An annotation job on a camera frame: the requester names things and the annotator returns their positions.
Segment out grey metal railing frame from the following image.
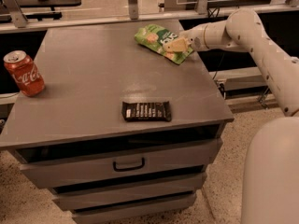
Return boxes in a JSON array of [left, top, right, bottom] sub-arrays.
[[0, 0, 298, 34]]

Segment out grey drawer cabinet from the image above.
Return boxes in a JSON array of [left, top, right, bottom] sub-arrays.
[[1, 22, 233, 224]]

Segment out red coca-cola can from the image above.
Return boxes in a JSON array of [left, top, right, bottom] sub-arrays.
[[4, 50, 45, 97]]

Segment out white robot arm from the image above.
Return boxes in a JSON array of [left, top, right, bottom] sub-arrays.
[[164, 8, 299, 224]]

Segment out green rice chip bag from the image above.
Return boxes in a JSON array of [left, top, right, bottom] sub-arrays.
[[135, 24, 192, 65]]

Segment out black drawer handle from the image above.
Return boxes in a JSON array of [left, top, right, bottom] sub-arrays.
[[112, 158, 146, 173]]

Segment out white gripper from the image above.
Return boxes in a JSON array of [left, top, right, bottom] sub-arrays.
[[163, 25, 207, 52]]

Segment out black rxbar chocolate bar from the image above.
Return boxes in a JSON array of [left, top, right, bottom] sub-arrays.
[[121, 102, 172, 122]]

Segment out grey low shelf unit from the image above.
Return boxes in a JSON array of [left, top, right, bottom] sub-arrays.
[[209, 67, 278, 113]]

